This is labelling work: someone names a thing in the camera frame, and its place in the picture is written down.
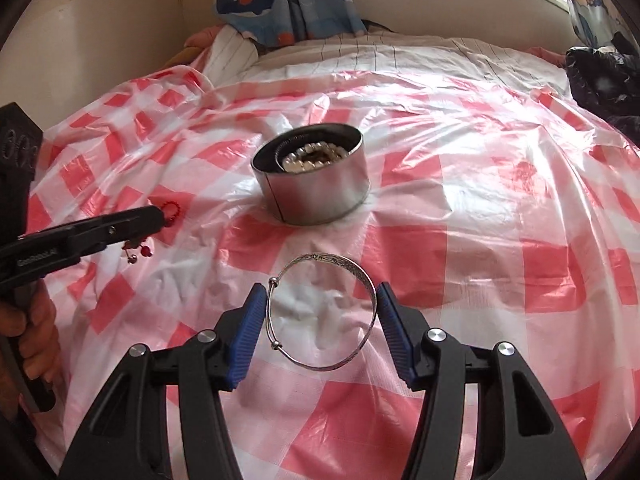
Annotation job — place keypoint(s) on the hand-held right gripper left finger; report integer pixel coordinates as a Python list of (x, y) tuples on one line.
[(245, 337)]

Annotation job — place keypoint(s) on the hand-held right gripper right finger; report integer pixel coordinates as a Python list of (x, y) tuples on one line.
[(396, 337)]

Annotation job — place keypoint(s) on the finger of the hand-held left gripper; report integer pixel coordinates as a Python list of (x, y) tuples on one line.
[(120, 227)]

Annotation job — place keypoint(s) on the wide silver bangle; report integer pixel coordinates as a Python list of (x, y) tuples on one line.
[(325, 260)]

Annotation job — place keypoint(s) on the round metal tin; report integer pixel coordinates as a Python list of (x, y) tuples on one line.
[(320, 195)]

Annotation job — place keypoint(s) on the person's left hand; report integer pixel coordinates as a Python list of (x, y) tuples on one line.
[(42, 340)]

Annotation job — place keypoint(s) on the red checked plastic sheet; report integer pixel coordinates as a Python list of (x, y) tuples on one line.
[(450, 210)]

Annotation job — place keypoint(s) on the pink cloth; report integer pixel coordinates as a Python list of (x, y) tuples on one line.
[(192, 47), (547, 55)]

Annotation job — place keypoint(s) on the blue whale print curtain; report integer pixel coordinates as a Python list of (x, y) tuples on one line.
[(600, 15), (280, 0)]

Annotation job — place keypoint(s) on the striped white bedsheet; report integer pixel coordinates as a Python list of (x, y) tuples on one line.
[(375, 52)]

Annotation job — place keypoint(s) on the dark clothes pile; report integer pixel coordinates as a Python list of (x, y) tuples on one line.
[(607, 80)]

